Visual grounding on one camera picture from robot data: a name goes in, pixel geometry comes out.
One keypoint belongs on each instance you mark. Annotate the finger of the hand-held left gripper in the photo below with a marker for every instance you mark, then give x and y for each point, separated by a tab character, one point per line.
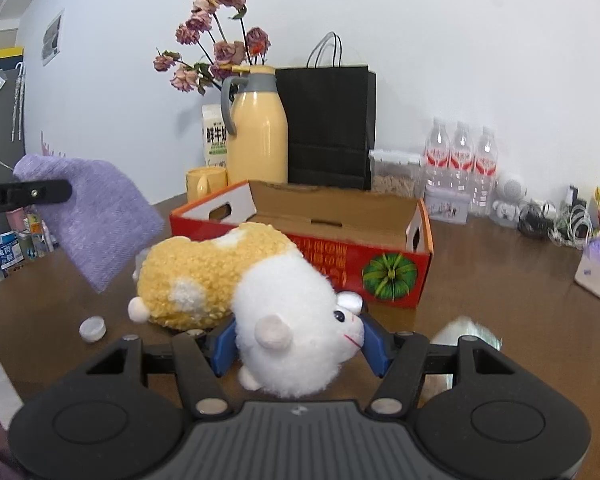
40	192

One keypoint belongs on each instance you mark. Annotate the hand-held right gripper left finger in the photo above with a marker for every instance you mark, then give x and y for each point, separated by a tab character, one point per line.
225	352

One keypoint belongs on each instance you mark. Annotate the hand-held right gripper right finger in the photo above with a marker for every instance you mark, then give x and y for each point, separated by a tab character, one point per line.
375	350

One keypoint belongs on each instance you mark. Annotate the purple knitted cloth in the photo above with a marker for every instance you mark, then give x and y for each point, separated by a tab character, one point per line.
100	220

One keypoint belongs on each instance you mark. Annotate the yellow white plush toy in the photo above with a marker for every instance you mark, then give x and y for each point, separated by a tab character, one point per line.
280	310

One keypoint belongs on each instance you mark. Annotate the red cardboard box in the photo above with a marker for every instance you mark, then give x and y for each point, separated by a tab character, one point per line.
330	260

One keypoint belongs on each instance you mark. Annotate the white plastic lid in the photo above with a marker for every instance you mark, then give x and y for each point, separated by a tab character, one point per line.
92	329

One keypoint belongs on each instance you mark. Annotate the blue white food bag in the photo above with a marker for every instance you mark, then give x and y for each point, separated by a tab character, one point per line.
11	252

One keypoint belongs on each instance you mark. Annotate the dark grey cabinet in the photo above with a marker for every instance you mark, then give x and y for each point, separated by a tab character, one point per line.
0	130

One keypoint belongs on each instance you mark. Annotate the yellow black box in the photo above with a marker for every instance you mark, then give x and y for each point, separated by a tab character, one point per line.
7	54

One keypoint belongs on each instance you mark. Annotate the printed grey tin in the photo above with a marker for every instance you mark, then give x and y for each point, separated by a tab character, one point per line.
447	207

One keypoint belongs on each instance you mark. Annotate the yellow mug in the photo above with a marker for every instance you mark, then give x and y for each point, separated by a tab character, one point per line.
205	185

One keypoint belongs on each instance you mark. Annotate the clear seed container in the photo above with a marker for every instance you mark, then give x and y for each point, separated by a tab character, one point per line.
395	175

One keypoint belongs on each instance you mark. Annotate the white milk carton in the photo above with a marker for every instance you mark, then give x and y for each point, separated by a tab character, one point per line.
214	135

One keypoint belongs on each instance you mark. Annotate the clear water bottle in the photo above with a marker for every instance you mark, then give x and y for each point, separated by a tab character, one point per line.
437	157
462	157
485	170

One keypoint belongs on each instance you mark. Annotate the white robot figurine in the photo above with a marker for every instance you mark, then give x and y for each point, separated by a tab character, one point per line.
511	192

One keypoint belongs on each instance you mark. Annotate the yellow thermos jug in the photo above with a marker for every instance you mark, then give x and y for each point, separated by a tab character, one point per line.
257	135

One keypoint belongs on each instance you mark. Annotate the black paper bag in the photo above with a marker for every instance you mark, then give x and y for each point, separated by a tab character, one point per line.
327	125

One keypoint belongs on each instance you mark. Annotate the dried pink roses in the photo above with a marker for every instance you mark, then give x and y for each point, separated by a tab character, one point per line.
225	52

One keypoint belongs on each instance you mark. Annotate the purple white tissue pack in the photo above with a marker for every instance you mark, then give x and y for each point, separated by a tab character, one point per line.
597	272

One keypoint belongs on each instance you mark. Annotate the black charger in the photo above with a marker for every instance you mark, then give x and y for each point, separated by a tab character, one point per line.
575	197

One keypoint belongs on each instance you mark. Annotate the wall notice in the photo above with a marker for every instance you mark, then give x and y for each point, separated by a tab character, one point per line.
52	37

